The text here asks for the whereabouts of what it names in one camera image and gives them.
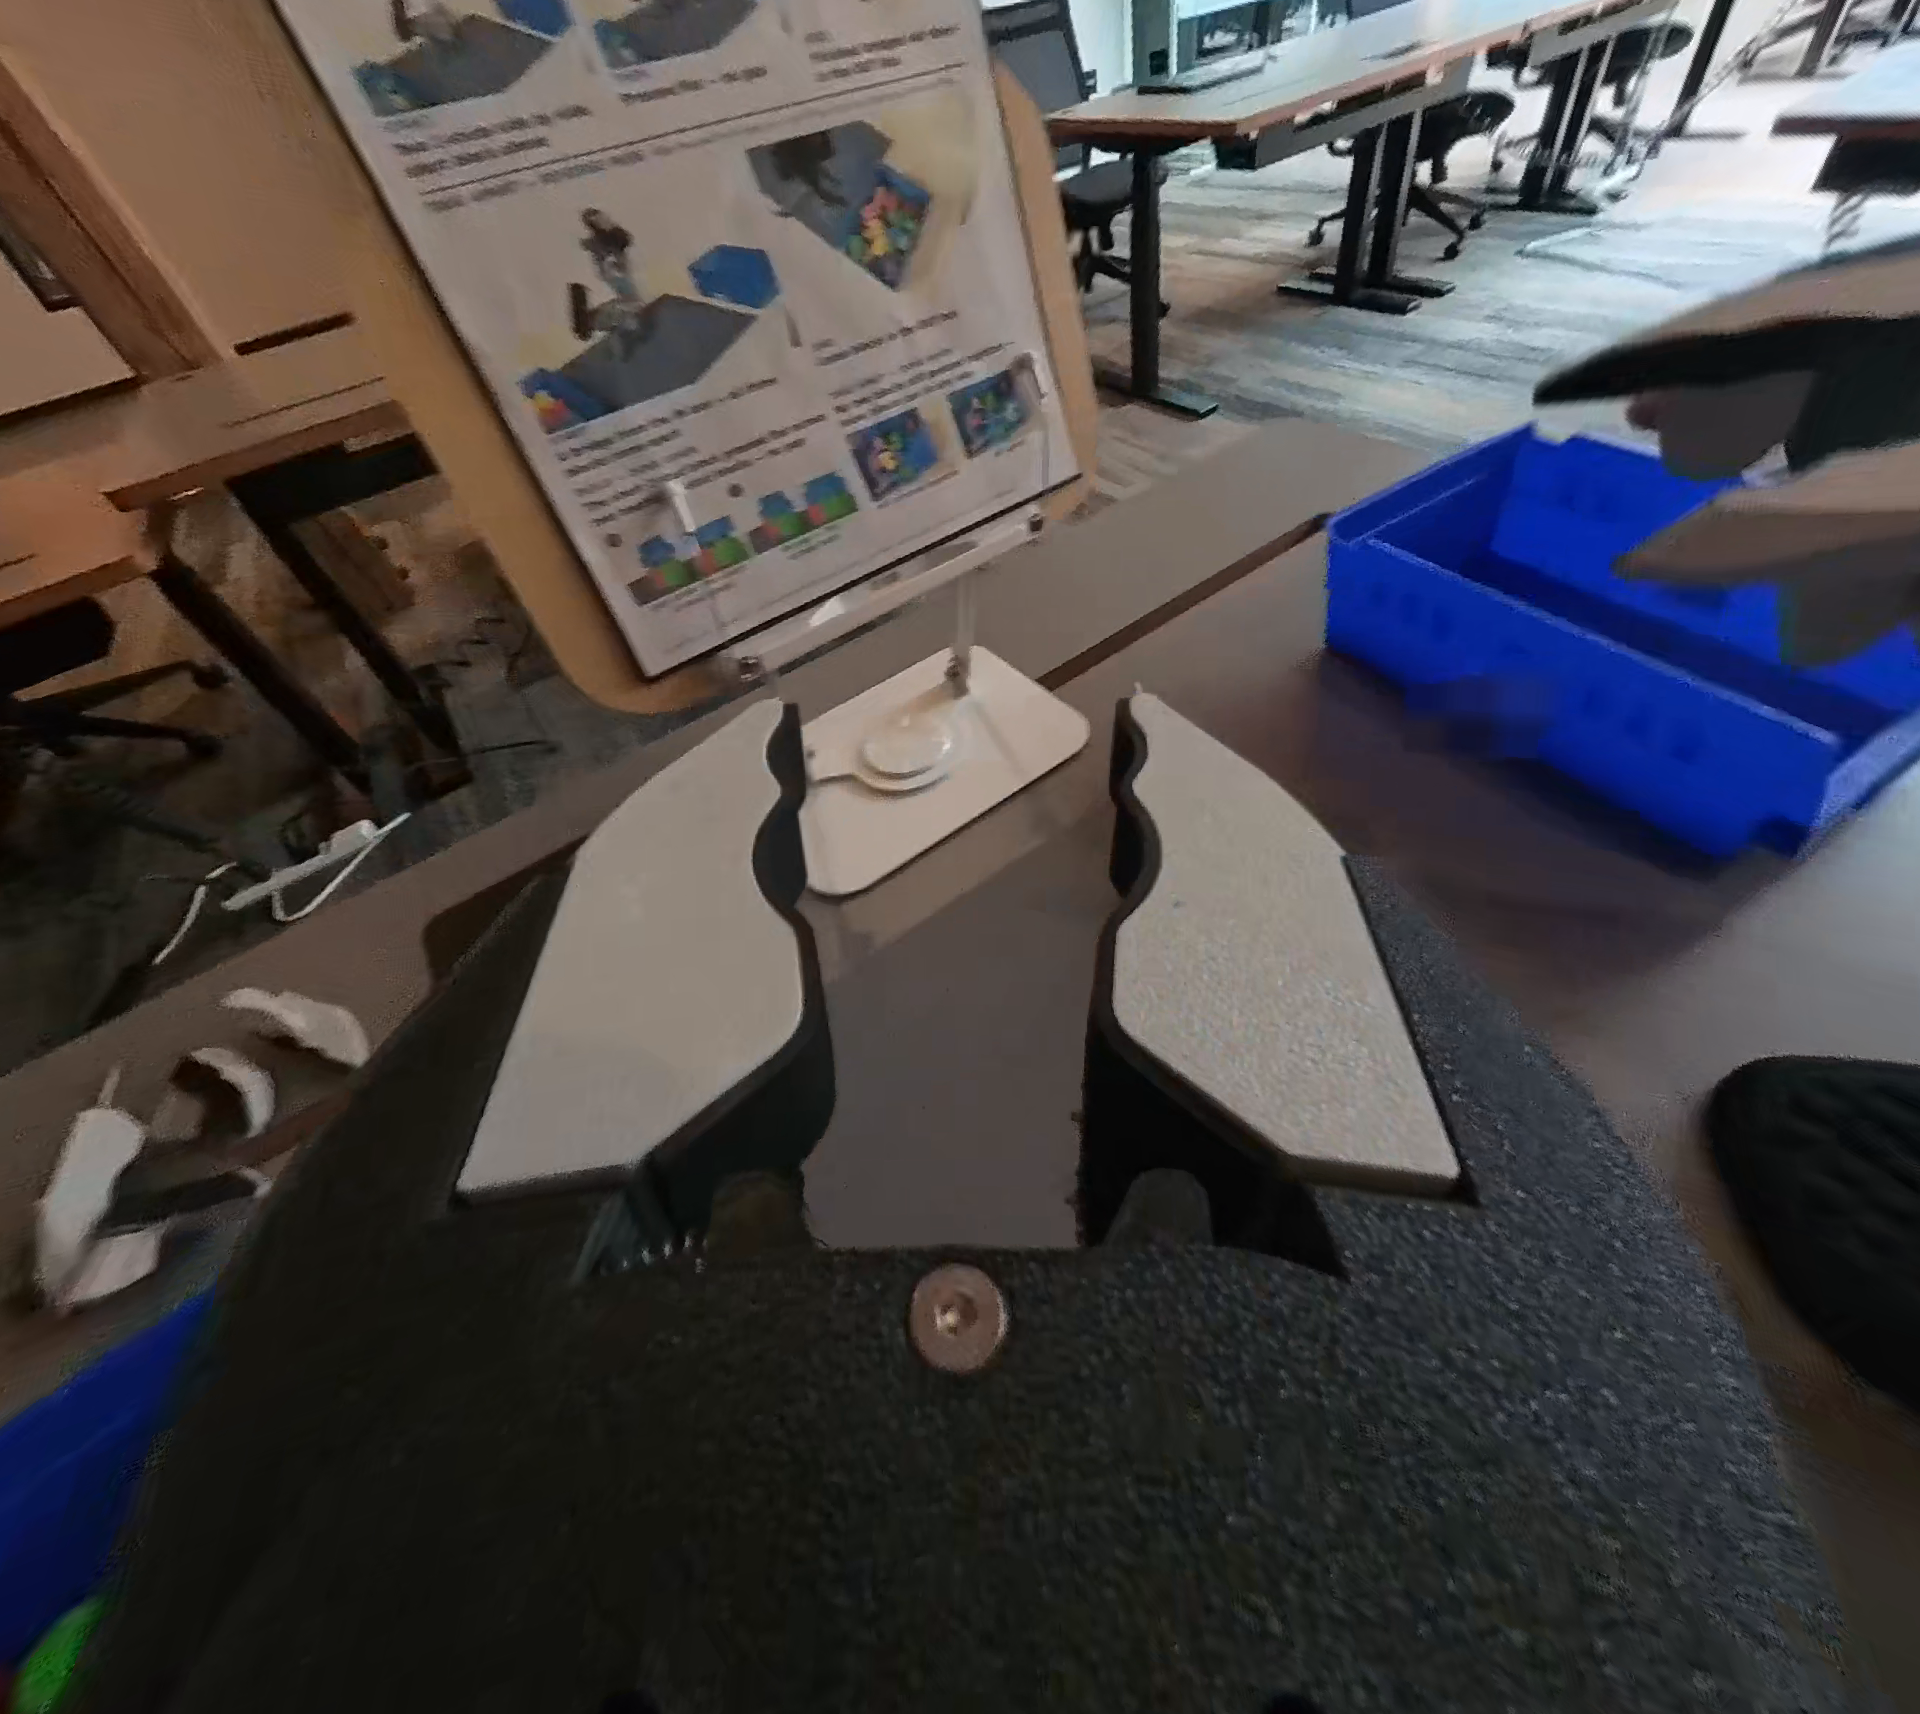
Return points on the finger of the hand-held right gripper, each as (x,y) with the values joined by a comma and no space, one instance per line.
(1771,394)
(1846,545)

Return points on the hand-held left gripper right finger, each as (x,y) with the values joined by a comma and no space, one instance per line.
(1277,994)

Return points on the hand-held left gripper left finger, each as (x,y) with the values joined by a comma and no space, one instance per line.
(631,994)

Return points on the blue plastic bin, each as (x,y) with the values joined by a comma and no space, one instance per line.
(1501,620)

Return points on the blue plastic object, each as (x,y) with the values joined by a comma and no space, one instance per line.
(76,1474)

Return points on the long dark table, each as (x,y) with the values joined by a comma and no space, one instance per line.
(1846,94)
(1350,64)

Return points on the black office chair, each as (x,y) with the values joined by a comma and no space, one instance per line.
(1036,64)
(61,664)
(1440,125)

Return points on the black perforated rubber pad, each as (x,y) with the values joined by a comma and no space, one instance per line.
(1846,1205)

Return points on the printed instruction sheet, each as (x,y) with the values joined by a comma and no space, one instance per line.
(660,155)

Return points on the wooden table frame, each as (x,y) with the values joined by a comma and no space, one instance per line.
(181,441)

